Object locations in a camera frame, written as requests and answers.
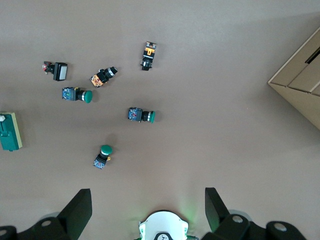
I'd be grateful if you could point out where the brown cardboard box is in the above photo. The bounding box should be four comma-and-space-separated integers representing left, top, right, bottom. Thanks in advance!
267, 26, 320, 131

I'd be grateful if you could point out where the black red switch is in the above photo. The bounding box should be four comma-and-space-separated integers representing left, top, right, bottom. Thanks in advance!
41, 60, 69, 82

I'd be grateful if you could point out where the green load switch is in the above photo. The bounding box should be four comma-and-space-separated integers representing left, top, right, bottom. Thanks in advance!
0, 111, 24, 152

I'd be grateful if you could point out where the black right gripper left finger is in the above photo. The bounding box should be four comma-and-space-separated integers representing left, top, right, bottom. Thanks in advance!
0, 188, 93, 240

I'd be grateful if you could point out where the green mushroom push button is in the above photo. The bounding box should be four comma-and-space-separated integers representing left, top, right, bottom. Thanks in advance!
127, 106, 157, 125
61, 86, 94, 104
93, 144, 114, 171

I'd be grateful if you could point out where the black orange selector switch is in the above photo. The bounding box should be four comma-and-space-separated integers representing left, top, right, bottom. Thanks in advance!
139, 40, 159, 72
89, 65, 119, 89

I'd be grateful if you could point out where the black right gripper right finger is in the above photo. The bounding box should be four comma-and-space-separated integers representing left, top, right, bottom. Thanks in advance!
201, 187, 309, 240

